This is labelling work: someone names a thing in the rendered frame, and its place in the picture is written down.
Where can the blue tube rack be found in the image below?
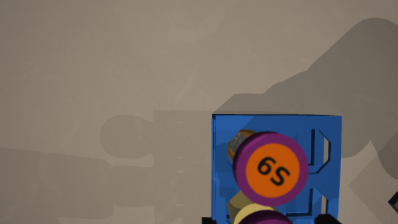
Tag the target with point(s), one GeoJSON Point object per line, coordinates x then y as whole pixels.
{"type": "Point", "coordinates": [325, 181]}

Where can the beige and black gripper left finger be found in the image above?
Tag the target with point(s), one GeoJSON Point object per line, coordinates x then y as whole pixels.
{"type": "Point", "coordinates": [208, 220]}

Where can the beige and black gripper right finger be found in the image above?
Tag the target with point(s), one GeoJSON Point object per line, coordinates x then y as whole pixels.
{"type": "Point", "coordinates": [326, 219]}

